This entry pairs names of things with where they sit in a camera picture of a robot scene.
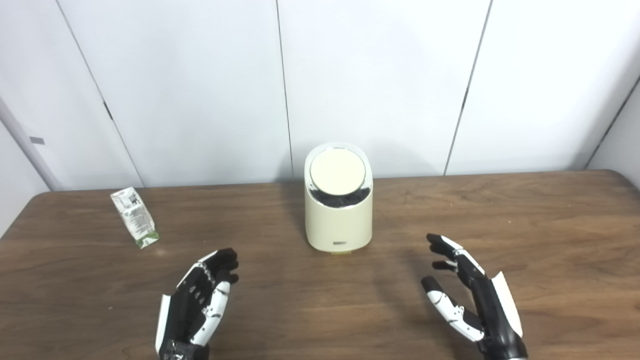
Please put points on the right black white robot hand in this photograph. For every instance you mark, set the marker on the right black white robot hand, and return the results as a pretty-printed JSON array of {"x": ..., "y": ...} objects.
[{"x": 492, "y": 310}]

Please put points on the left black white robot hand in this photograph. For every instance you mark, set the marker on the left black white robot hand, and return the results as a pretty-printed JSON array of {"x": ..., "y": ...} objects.
[{"x": 187, "y": 305}]

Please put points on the white green milk carton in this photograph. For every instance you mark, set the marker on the white green milk carton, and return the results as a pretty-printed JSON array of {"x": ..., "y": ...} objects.
[{"x": 134, "y": 215}]

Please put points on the cream round bin lid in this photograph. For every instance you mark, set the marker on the cream round bin lid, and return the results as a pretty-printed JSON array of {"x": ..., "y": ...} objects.
[{"x": 337, "y": 171}]

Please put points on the cream-colored bin body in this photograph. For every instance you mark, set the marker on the cream-colored bin body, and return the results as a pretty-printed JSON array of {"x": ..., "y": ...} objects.
[{"x": 337, "y": 225}]

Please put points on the black bin liner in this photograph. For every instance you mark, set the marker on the black bin liner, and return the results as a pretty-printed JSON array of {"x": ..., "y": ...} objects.
[{"x": 341, "y": 201}]

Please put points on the small grey tag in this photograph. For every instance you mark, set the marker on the small grey tag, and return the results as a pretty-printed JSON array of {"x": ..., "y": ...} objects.
[{"x": 37, "y": 140}]

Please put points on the white corner post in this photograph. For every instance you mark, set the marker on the white corner post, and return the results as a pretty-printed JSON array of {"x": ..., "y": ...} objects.
[{"x": 25, "y": 142}]

